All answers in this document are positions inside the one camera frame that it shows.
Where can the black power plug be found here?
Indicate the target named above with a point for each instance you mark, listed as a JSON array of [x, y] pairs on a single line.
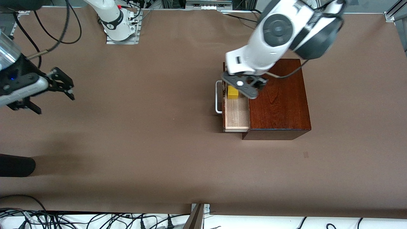
[[170, 224]]

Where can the yellow cube block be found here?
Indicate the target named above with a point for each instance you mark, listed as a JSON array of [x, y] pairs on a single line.
[[233, 93]]

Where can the dark metal strut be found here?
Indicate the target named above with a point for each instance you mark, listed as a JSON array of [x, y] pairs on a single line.
[[195, 219]]

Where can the dark brown wooden box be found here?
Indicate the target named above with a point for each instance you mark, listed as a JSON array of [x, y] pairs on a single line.
[[279, 108]]

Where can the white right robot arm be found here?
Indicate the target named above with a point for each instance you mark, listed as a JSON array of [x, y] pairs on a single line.
[[111, 19]]

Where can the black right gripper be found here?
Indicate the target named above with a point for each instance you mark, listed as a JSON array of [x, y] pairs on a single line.
[[19, 70]]

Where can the aluminium frame corner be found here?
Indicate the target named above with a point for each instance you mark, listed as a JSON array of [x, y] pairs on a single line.
[[389, 16]]

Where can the silver metal bracket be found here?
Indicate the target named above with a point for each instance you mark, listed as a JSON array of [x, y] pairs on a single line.
[[206, 208]]

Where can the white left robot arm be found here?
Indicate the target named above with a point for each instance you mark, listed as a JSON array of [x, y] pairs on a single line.
[[270, 47]]

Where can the black ribbed cylinder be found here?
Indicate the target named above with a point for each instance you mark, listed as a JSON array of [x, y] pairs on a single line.
[[16, 165]]

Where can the grey equipment rack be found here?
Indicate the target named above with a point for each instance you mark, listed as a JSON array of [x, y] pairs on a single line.
[[208, 3]]

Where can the aluminium table edge rail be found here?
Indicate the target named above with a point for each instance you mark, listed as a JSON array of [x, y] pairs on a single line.
[[18, 13]]

